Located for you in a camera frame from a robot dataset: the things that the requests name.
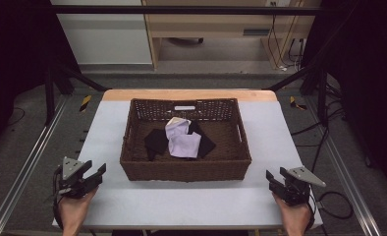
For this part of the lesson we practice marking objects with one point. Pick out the brown wicker basket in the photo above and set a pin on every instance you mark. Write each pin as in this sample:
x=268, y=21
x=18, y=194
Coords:
x=181, y=170

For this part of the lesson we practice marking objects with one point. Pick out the white cabinet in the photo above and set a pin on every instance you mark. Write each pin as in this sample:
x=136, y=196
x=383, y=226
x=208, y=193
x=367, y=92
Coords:
x=106, y=36

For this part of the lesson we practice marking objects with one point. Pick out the light grey table mat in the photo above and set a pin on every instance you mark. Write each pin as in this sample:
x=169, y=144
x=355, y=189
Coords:
x=181, y=203

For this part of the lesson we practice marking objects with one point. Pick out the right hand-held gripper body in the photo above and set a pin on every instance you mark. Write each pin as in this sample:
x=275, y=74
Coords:
x=294, y=191

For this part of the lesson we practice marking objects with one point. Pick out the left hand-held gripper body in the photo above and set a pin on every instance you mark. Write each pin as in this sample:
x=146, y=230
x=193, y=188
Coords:
x=71, y=170

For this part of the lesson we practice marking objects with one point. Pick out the lavender cloth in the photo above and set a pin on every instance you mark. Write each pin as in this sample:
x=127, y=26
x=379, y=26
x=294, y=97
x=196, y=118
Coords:
x=183, y=144

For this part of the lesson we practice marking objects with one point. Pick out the black cloth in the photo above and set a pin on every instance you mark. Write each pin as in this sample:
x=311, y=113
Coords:
x=205, y=144
x=156, y=141

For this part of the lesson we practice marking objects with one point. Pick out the light wooden desk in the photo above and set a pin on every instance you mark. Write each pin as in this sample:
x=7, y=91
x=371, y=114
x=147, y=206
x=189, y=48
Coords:
x=214, y=24

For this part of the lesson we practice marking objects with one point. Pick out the black horizontal frame bar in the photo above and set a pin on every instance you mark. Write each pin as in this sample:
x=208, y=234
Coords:
x=181, y=10

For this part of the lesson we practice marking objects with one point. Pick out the person's right hand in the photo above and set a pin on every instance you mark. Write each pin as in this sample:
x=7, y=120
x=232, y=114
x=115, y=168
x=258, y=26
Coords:
x=296, y=216

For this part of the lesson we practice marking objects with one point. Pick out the black metal stand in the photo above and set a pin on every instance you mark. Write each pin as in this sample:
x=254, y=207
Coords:
x=49, y=98
x=322, y=95

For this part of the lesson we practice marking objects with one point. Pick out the wooden table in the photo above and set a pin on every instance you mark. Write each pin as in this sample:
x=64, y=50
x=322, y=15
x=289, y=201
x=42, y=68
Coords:
x=188, y=94

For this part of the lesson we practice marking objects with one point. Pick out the aluminium rail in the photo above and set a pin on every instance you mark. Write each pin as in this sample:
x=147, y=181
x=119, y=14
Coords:
x=24, y=170
x=345, y=177

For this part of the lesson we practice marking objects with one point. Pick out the person's left hand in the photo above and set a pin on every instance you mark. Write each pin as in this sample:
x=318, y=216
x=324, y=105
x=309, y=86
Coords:
x=73, y=209

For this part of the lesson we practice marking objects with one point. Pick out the black curtain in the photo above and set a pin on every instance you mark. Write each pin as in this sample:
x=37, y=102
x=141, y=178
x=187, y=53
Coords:
x=368, y=82
x=14, y=59

